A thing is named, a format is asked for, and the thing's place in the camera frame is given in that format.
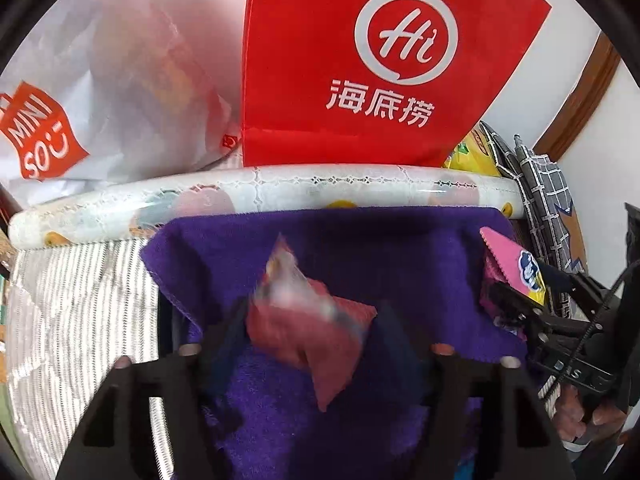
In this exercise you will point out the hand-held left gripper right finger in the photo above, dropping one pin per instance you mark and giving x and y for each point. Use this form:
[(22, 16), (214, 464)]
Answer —
[(396, 355)]

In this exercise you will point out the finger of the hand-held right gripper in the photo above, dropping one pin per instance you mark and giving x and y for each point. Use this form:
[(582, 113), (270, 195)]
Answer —
[(510, 302), (560, 280)]

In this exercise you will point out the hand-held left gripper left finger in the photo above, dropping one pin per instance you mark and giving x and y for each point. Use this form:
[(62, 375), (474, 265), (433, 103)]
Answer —
[(226, 360)]

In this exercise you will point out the pink snack packet blue logo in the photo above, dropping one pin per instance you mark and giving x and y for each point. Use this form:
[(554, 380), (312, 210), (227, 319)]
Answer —
[(517, 265)]

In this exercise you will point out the red clear snack packet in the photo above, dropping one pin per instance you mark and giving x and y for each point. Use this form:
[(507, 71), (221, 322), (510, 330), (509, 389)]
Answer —
[(320, 330)]

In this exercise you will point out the person's right hand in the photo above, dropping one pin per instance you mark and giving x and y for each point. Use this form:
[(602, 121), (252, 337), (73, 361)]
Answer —
[(600, 417)]

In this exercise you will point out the grey plaid cloth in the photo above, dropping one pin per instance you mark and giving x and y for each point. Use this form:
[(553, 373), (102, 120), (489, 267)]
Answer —
[(542, 195)]

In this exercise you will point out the purple towel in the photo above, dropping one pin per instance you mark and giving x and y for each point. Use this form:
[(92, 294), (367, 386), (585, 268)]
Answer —
[(400, 255)]

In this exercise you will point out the yellow snack bag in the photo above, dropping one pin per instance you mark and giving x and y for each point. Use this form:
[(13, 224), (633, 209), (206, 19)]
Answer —
[(475, 157)]

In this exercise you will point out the rolled printed plastic tablecloth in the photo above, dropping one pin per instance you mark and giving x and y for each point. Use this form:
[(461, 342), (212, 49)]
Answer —
[(280, 187)]

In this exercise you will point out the red paper bag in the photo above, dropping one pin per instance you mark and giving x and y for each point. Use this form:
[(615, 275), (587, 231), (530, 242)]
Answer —
[(310, 60)]

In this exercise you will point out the white plastic shopping bag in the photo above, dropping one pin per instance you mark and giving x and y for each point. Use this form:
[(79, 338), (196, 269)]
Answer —
[(115, 70)]

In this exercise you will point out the brown wooden door frame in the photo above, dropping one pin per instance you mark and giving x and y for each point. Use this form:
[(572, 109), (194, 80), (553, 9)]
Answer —
[(582, 100)]

